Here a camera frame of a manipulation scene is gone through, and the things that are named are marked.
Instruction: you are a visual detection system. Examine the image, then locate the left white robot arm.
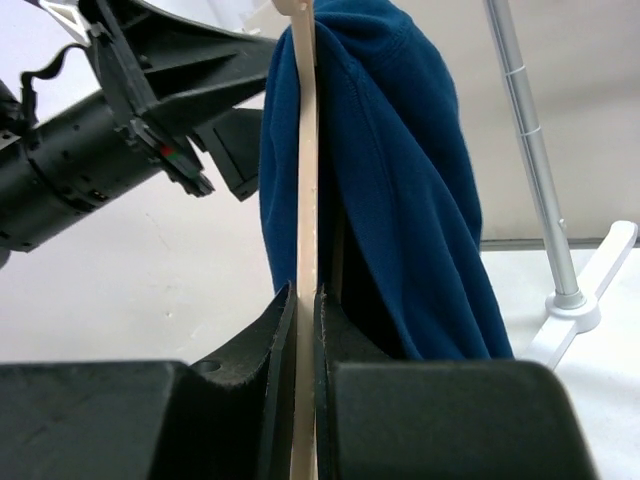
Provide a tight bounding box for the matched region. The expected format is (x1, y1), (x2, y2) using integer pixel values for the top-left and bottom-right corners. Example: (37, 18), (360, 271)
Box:
(1, 1), (275, 259)

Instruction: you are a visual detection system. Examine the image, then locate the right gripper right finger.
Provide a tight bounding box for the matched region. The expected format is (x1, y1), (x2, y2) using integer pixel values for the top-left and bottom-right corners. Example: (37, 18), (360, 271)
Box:
(314, 290), (597, 479)

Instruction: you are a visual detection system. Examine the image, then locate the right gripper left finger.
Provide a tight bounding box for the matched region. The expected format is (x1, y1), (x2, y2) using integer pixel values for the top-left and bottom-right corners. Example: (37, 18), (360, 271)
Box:
(1, 286), (296, 479)

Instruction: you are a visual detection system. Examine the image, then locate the beige wooden hanger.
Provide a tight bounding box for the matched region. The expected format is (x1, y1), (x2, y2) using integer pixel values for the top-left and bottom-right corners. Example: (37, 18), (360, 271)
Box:
(274, 0), (319, 479)

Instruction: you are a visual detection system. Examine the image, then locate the blue t shirt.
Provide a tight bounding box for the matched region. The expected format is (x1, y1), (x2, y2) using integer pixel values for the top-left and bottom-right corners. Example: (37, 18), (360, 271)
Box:
(258, 0), (515, 361)

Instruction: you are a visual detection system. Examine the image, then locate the white clothes rack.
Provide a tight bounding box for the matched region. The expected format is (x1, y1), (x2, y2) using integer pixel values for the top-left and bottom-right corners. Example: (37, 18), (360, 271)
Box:
(484, 0), (638, 369)

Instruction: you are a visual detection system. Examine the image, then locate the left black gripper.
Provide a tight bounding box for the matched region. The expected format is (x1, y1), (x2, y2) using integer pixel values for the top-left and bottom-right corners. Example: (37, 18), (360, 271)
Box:
(92, 1), (276, 201)

